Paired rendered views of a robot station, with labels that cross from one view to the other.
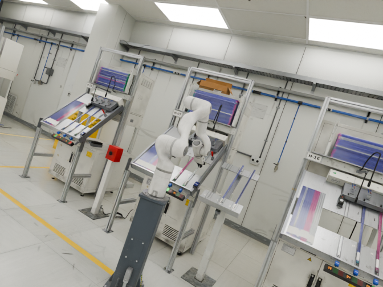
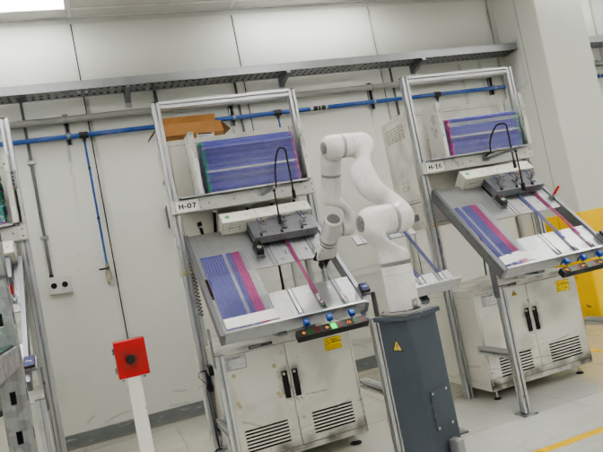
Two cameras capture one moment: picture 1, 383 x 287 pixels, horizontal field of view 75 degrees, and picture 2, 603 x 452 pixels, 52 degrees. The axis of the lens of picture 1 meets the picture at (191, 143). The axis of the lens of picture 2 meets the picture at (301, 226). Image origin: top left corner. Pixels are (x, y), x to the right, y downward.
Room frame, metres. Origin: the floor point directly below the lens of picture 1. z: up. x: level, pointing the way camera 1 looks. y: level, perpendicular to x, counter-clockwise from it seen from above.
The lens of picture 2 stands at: (0.22, 2.00, 0.99)
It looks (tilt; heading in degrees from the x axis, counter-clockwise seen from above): 3 degrees up; 316
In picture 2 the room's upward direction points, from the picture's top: 11 degrees counter-clockwise
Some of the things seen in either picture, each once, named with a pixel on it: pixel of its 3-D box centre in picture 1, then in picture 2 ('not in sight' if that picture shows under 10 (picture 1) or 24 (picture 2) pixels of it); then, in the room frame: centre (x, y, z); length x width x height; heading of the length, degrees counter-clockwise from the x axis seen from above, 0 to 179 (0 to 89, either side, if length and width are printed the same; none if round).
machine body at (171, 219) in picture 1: (176, 209); (276, 389); (2.84, -0.09, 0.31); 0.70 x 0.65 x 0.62; 65
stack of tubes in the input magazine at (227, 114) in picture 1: (213, 107); (249, 162); (2.70, -0.09, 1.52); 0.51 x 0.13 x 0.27; 65
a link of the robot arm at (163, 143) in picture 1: (165, 152); (382, 235); (1.73, 0.15, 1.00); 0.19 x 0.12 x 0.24; 69
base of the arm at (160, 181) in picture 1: (159, 183); (400, 288); (1.72, 0.12, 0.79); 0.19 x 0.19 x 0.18
